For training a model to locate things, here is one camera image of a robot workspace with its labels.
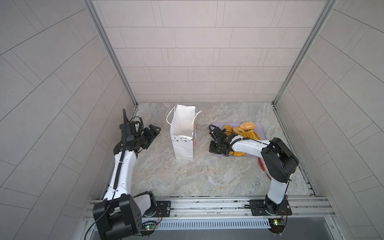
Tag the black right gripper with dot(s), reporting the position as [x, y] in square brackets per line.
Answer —
[211, 149]

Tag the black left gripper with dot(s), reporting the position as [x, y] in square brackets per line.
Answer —
[149, 136]

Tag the lavender plastic tray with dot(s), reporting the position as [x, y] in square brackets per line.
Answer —
[258, 127]

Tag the orange oval bread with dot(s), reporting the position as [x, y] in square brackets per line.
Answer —
[237, 154]

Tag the white cartoon animal paper bag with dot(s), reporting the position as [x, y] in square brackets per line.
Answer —
[183, 130]

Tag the red steel kitchen tongs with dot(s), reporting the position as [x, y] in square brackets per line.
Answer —
[263, 167]

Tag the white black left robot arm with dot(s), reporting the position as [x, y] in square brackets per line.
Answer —
[120, 214]

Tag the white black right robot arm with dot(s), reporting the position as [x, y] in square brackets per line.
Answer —
[279, 162]

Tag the striped spiral bread roll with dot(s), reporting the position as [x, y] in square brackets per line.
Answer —
[228, 130]

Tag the long toasted crust bread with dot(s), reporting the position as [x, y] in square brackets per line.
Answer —
[253, 135]

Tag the aluminium left corner profile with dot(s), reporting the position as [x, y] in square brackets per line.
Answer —
[109, 49]

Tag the aluminium corner profile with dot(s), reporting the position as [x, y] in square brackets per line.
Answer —
[109, 49]
[324, 14]

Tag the left green circuit board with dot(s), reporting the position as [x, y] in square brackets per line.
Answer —
[149, 226]

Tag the green circuit board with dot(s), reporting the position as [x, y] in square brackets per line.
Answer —
[149, 226]
[277, 226]

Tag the right green circuit board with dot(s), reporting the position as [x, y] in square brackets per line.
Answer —
[277, 226]

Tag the aluminium right corner profile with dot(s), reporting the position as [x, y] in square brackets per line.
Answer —
[324, 14]

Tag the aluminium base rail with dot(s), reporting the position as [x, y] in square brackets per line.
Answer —
[224, 213]

